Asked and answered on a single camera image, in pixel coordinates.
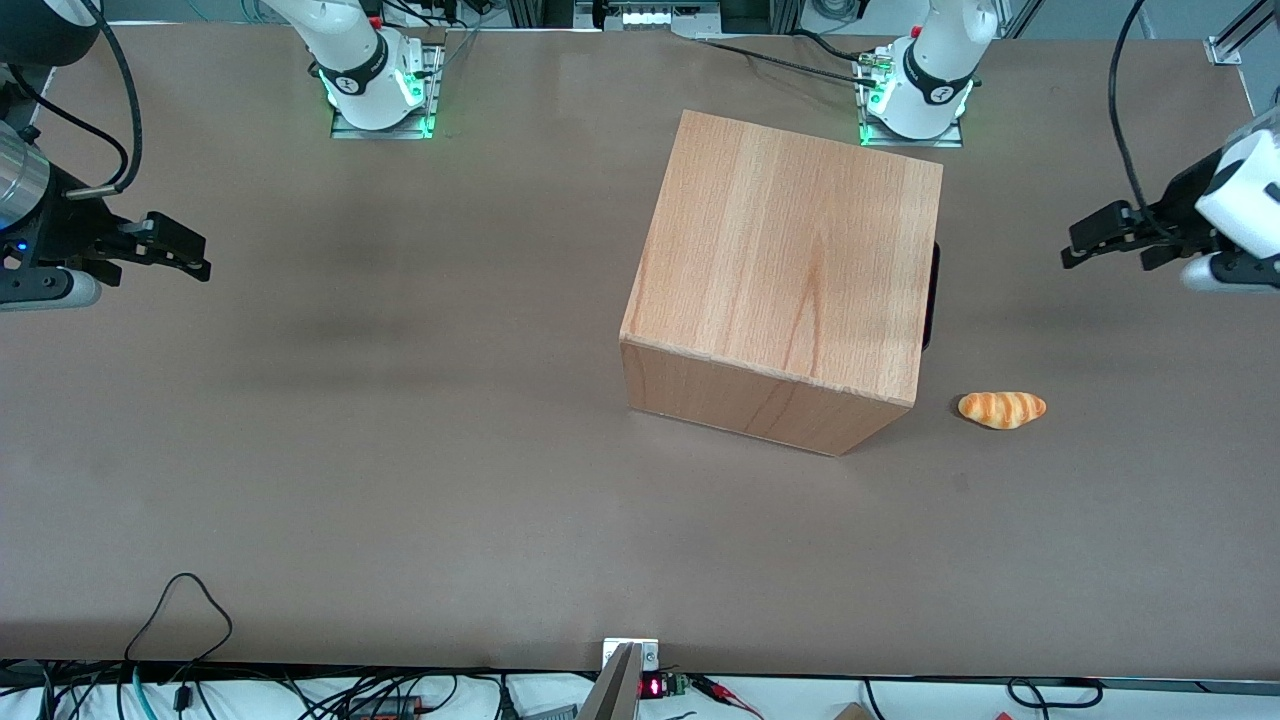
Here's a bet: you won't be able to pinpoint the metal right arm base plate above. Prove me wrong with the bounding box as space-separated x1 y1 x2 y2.
329 38 445 140

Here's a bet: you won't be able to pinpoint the orange striped bread roll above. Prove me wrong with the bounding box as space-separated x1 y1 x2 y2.
957 390 1048 431

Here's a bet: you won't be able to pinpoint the black looped cable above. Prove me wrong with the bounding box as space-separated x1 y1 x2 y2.
124 572 234 701

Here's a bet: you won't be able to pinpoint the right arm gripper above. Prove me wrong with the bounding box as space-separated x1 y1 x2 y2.
0 165 212 289

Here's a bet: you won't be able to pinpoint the grey metal bracket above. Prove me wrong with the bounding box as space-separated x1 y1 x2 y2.
577 637 662 720

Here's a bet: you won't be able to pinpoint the light wooden drawer cabinet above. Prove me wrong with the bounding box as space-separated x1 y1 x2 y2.
619 108 945 458

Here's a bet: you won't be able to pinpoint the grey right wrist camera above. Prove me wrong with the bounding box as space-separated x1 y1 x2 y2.
0 267 103 312

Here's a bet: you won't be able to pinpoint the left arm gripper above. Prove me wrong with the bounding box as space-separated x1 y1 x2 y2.
1061 128 1280 273

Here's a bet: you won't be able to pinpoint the black cable on table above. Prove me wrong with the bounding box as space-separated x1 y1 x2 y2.
690 34 887 89

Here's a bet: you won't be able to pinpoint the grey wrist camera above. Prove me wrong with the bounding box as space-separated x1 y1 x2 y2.
1180 254 1280 294
0 267 103 312

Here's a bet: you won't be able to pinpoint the white power strip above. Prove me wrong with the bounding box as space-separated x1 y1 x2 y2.
574 0 722 37

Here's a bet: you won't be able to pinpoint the black right arm wrist cable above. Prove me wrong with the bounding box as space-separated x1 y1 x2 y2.
80 0 144 197

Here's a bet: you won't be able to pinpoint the aluminium profile bar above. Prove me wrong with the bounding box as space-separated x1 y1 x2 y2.
1204 0 1280 67

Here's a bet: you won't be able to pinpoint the red clip leads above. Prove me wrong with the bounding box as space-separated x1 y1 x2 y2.
689 674 763 720

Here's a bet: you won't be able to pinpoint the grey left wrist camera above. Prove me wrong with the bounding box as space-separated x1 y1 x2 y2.
1180 254 1280 294

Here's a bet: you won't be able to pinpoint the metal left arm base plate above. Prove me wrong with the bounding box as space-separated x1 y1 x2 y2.
857 58 967 150

